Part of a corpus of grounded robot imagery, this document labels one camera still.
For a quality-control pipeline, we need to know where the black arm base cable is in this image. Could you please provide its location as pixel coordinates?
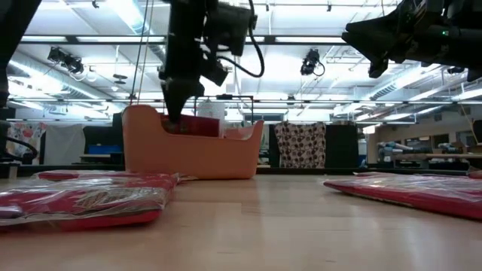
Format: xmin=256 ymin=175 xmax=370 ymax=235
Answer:
xmin=0 ymin=135 xmax=40 ymax=161

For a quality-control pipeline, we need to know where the blue box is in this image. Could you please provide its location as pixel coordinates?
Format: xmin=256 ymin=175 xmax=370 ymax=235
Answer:
xmin=88 ymin=145 xmax=123 ymax=156

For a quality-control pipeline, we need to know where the orange plastic basket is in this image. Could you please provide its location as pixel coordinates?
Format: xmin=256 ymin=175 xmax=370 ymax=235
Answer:
xmin=121 ymin=104 xmax=265 ymax=181

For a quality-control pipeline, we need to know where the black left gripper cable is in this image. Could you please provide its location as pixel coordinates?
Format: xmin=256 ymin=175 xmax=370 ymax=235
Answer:
xmin=218 ymin=0 xmax=266 ymax=79

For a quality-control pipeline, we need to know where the thin pale hanging cord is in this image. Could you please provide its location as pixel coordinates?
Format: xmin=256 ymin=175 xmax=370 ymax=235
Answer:
xmin=136 ymin=0 xmax=155 ymax=105

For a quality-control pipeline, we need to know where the white cylindrical container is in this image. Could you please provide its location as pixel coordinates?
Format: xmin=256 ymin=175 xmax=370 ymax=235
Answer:
xmin=197 ymin=100 xmax=226 ymax=137

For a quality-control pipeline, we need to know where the thin black overhead crossbar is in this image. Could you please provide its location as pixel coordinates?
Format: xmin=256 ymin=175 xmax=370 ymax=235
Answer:
xmin=0 ymin=97 xmax=482 ymax=105

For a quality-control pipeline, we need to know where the polka-dot cloth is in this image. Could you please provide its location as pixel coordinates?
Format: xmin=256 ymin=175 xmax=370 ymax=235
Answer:
xmin=273 ymin=121 xmax=328 ymax=169

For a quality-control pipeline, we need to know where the thin dark hanging cord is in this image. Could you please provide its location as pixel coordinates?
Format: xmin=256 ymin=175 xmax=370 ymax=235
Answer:
xmin=129 ymin=0 xmax=150 ymax=106

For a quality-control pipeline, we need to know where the black upright panel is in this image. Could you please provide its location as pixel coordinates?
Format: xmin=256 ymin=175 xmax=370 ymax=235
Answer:
xmin=325 ymin=123 xmax=359 ymax=169
xmin=82 ymin=112 xmax=124 ymax=165

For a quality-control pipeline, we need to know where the floral cloth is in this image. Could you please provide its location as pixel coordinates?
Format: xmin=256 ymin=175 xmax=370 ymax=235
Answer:
xmin=6 ymin=122 xmax=48 ymax=166

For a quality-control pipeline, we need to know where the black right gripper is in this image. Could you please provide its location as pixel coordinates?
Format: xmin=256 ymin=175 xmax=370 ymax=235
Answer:
xmin=341 ymin=0 xmax=450 ymax=79

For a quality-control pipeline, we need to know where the cluttered wooden workbench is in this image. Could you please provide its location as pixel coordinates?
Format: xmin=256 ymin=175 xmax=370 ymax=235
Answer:
xmin=376 ymin=141 xmax=482 ymax=171

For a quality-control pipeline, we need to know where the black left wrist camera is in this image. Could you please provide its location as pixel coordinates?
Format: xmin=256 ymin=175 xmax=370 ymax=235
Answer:
xmin=205 ymin=1 xmax=259 ymax=57

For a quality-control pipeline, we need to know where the overhead light bar frame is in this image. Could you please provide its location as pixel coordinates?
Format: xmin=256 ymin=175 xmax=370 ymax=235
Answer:
xmin=18 ymin=35 xmax=349 ymax=46

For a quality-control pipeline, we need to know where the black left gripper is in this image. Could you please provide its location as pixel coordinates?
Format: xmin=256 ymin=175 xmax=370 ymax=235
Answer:
xmin=160 ymin=0 xmax=230 ymax=125

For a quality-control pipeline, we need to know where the white cloth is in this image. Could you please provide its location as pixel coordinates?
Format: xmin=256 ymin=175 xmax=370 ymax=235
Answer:
xmin=44 ymin=123 xmax=86 ymax=166

